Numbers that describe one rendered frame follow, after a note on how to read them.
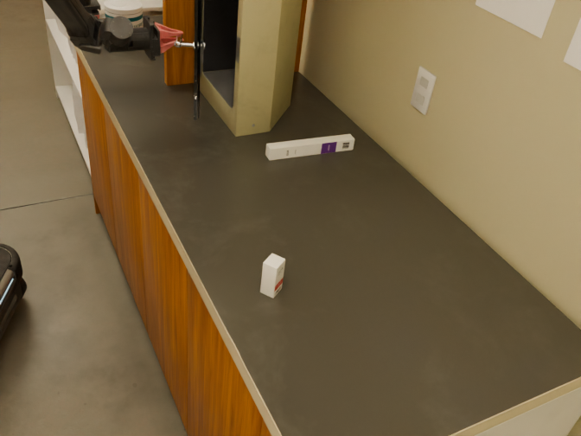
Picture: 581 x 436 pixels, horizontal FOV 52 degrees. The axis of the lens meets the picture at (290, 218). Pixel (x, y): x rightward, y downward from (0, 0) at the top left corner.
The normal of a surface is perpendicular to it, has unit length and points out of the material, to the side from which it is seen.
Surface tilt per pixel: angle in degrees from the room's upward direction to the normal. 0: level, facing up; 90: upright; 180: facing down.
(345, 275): 0
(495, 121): 90
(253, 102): 90
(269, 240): 0
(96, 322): 0
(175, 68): 90
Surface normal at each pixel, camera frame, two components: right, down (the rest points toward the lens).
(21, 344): 0.11, -0.79
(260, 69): 0.44, 0.58
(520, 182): -0.89, 0.20
